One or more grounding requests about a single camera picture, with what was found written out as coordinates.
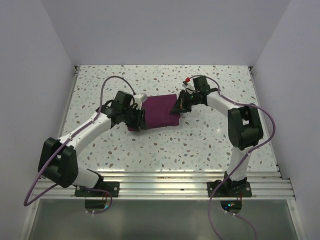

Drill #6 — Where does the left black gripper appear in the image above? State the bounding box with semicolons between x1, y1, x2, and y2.
121;105;147;130

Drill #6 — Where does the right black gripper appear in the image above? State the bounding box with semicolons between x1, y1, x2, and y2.
170;90;200;115

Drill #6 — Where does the purple cloth mat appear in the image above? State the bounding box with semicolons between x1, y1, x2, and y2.
142;94;181;129

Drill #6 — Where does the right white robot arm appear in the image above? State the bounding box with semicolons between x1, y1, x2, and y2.
170;75;264;197

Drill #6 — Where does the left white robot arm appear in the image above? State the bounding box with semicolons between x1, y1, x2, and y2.
38;90;148;197

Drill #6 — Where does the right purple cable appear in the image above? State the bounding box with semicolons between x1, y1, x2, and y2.
189;74;276;240

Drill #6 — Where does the purple cable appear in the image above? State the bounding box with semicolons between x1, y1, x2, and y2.
23;75;137;216
189;74;276;240

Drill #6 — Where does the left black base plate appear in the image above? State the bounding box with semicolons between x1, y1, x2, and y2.
74;180;120;198

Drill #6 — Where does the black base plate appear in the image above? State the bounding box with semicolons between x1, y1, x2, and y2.
74;180;120;198
206;177;253;198

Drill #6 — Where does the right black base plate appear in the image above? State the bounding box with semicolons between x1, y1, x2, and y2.
206;177;253;198

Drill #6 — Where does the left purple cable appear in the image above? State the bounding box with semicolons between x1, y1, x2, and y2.
23;75;137;216

